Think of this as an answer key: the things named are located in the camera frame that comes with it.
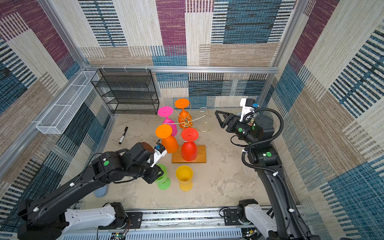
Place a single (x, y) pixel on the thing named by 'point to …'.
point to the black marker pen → (123, 135)
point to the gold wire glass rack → (186, 121)
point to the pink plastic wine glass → (166, 111)
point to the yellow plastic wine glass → (184, 175)
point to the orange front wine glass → (169, 142)
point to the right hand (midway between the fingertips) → (218, 116)
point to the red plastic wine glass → (189, 148)
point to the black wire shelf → (128, 91)
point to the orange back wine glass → (183, 103)
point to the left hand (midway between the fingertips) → (161, 170)
